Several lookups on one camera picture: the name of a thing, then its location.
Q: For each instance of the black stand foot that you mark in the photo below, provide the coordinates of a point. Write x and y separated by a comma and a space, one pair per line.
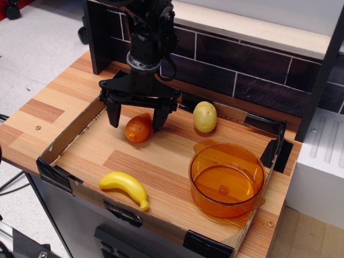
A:
10, 9

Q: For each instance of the cardboard fence with black tape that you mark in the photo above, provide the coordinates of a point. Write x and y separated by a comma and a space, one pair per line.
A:
174, 226

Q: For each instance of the black office chair wheel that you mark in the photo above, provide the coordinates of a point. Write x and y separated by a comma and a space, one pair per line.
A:
82, 33

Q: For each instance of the black metal bracket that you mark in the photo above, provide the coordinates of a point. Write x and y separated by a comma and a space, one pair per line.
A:
16, 244

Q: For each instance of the orange toy carrot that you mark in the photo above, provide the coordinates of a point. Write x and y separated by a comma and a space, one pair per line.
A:
138, 128

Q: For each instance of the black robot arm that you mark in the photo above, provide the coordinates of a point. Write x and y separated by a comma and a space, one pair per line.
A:
153, 39

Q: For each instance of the yellow toy banana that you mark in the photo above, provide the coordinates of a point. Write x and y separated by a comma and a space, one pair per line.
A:
127, 183

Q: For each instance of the yellow toy potato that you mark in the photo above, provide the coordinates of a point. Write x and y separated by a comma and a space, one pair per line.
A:
205, 117

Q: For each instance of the orange transparent plastic pot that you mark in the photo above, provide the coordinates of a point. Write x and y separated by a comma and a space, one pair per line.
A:
227, 180

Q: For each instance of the white grooved block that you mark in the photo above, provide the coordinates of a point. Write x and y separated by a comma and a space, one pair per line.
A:
316, 187

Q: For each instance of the dark brick backsplash panel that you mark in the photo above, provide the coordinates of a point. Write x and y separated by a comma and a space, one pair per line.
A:
271, 70

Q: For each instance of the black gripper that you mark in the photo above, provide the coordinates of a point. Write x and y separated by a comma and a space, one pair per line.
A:
138, 89

